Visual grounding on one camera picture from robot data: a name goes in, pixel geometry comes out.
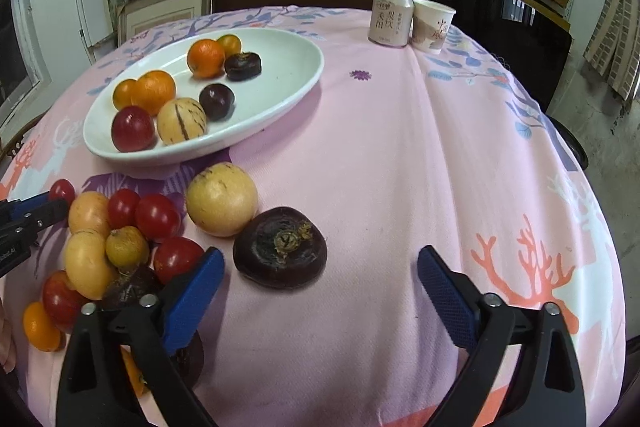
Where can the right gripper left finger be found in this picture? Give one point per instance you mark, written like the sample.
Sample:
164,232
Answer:
186,298

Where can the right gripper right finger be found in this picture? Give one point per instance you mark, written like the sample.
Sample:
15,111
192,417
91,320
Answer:
446,291

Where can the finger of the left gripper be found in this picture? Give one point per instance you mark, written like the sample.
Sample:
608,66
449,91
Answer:
38,212

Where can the dark red plum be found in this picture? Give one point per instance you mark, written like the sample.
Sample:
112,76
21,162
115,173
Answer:
61,300

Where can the large yellow round fruit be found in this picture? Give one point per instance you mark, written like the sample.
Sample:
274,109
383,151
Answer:
222,199

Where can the large dark water chestnut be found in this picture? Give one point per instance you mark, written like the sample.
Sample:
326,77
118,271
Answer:
280,249

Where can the red apple plum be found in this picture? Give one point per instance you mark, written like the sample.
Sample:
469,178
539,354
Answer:
132,130

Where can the yellow-orange citrus fruit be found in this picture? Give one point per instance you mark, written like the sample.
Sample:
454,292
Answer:
231,44

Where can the red cherry tomato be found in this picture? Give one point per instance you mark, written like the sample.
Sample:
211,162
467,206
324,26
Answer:
121,208
62,189
175,256
157,218

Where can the yellow oval fruit upper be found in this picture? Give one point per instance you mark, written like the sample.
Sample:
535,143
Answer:
89,211

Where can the yellow oval fruit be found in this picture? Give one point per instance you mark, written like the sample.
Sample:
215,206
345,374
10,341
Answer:
89,211
87,266

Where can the dark water chestnut front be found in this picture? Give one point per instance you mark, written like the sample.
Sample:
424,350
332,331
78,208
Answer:
189,361

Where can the small yellow loquat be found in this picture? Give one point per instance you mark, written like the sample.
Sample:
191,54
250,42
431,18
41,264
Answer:
126,248

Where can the orange tangerine front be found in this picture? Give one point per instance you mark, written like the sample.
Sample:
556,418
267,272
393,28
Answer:
135,376

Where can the small orange tangerine left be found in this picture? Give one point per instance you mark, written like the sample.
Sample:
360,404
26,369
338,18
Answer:
40,330

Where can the small orange kumquat plate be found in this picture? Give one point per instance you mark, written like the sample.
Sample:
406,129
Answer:
121,96

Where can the pink deer tablecloth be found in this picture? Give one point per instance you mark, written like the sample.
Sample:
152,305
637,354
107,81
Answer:
393,150

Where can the orange tangerine plate left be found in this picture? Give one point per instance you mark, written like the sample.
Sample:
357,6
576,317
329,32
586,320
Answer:
153,90

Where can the striped pepino melon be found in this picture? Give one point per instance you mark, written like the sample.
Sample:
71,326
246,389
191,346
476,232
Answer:
181,119

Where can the dark purple plum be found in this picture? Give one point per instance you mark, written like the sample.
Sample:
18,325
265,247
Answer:
217,100

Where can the orange tangerine on plate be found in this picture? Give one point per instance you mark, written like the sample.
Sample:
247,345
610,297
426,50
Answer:
205,58

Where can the small dark chestnut on plate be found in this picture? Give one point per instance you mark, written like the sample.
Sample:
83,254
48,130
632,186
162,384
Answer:
243,66

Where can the framed picture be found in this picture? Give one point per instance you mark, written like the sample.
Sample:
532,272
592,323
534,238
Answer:
141,15

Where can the black chair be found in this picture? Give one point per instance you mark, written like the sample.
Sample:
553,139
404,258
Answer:
524,40

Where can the white oval plate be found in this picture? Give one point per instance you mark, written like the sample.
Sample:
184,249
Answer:
157,113

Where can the white paper cup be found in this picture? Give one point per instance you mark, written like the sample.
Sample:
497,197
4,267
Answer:
431,23

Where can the pink drink can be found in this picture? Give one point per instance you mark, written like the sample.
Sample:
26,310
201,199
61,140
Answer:
391,22

